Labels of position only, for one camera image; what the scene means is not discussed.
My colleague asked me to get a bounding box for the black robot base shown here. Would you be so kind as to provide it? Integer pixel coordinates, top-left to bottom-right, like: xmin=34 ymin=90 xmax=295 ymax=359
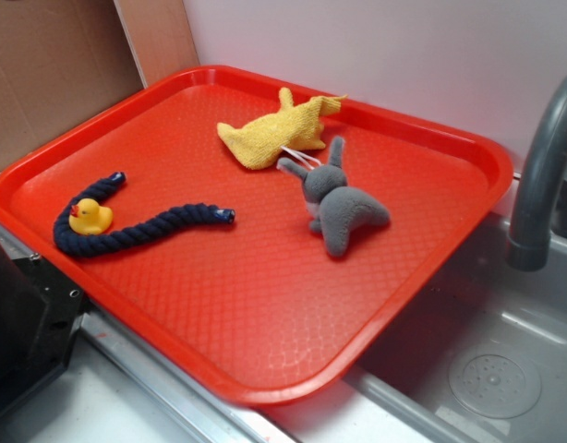
xmin=0 ymin=244 xmax=86 ymax=419

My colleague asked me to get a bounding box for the yellow cloth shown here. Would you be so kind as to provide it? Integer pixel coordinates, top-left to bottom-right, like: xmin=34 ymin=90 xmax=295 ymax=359
xmin=216 ymin=87 xmax=346 ymax=170

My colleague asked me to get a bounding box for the grey plush bunny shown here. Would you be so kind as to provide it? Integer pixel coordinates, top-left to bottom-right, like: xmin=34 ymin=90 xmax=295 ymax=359
xmin=276 ymin=136 xmax=391 ymax=257

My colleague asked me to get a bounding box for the yellow rubber duck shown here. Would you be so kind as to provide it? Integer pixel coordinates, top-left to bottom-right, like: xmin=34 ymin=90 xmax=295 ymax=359
xmin=68 ymin=198 xmax=114 ymax=235

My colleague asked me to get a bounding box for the grey faucet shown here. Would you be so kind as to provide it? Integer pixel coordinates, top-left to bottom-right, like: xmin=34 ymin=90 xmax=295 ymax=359
xmin=506 ymin=76 xmax=567 ymax=271

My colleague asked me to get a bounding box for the grey plastic sink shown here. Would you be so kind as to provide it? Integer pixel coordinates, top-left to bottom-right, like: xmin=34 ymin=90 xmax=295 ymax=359
xmin=266 ymin=216 xmax=567 ymax=442

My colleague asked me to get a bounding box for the brown cardboard panel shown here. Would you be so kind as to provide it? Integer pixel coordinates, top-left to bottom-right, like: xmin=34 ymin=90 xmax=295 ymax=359
xmin=0 ymin=1 xmax=199 ymax=172

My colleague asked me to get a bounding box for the navy blue rope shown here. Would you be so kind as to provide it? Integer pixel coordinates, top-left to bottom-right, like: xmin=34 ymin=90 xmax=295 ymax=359
xmin=53 ymin=171 xmax=236 ymax=258

